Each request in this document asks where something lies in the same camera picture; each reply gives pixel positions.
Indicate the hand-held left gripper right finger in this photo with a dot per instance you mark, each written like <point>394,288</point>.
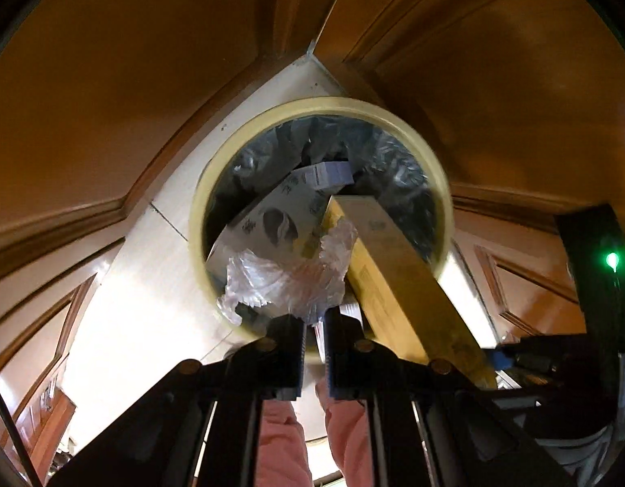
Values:
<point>337,360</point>

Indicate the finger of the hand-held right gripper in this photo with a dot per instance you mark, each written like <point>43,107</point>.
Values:
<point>504,358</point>

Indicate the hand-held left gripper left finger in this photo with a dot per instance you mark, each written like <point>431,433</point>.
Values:
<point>292,360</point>

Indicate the clear plastic bag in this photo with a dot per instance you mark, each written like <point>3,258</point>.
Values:
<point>282,279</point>

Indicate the yellow cardboard box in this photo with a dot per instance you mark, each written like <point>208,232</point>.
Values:
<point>408,284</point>

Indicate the grey and white box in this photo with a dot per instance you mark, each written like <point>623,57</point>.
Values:
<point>261,223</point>

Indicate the white barcode carton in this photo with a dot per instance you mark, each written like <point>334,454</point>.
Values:
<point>332,172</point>

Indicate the beige round trash bin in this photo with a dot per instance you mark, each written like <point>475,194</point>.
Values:
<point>312,106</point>

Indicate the person's left leg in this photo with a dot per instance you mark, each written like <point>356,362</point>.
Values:
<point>282,441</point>

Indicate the black bin liner bag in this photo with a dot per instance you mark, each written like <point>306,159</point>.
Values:
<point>393,162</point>

